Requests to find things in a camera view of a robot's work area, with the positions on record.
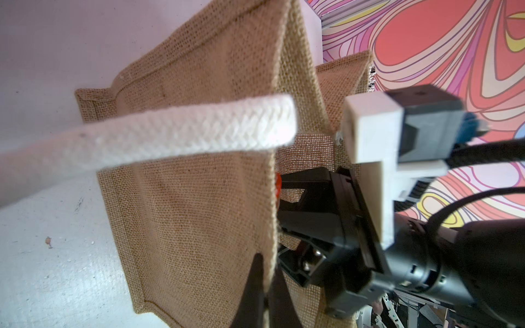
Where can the brown burlap tote bag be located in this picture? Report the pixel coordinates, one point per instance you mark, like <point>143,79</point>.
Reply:
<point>187,144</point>

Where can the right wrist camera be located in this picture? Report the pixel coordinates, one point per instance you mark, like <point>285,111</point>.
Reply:
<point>399,138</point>

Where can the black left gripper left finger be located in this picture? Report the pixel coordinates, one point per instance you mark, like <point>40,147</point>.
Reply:
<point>252,306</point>

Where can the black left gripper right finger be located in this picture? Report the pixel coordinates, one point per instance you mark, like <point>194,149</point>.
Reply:
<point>282,313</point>

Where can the red flashlight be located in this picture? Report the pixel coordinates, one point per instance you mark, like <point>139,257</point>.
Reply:
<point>278,188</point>

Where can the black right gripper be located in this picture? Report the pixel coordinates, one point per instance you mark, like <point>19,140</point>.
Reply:
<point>340,252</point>

